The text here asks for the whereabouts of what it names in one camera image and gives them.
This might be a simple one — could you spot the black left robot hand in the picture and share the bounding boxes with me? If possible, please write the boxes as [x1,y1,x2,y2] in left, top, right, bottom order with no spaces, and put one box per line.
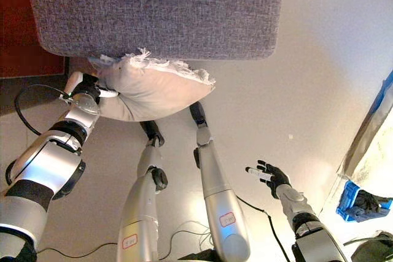
[65,71,119,104]

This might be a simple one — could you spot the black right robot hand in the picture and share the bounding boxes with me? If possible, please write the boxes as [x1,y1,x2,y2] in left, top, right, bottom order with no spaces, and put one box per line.
[245,160,293,199]

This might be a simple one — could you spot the white fringed pillow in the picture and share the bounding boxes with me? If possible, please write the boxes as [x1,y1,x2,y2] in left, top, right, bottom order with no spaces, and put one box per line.
[87,47,217,123]

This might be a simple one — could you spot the silver right robot leg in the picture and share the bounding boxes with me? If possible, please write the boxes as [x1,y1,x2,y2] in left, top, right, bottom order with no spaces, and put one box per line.
[188,101,252,262]

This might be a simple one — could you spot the silver robot leg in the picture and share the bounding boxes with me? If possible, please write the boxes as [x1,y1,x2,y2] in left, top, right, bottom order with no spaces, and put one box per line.
[115,120,169,262]
[188,101,252,262]

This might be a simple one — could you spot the blue plastic crate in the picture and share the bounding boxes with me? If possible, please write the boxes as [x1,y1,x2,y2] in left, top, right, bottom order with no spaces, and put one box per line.
[335,180,393,223]

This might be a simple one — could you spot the black glove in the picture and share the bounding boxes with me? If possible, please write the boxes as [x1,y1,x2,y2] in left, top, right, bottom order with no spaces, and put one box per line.
[352,189,385,217]

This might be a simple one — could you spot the plastic sheet with blue tape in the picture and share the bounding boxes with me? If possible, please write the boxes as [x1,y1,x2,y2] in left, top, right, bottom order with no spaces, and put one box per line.
[318,71,393,214]

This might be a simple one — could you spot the grey fabric armchair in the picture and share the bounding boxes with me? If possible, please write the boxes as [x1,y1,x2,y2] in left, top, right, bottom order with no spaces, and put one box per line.
[26,0,311,61]

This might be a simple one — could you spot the black bag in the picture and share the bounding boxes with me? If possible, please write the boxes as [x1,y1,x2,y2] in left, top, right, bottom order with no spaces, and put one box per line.
[343,230,393,262]

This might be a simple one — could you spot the silver left robot leg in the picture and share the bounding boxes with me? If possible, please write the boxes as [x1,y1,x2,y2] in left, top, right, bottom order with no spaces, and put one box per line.
[115,120,169,262]

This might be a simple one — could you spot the thick black floor cable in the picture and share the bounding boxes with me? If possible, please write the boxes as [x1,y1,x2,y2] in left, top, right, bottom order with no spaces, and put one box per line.
[235,195,292,262]

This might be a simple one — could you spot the thin white floor cable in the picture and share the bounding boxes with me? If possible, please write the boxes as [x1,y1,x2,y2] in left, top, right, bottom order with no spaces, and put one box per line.
[158,220,217,261]

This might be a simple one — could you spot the thin black floor cable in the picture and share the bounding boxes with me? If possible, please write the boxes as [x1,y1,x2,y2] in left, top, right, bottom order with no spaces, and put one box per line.
[36,241,119,259]

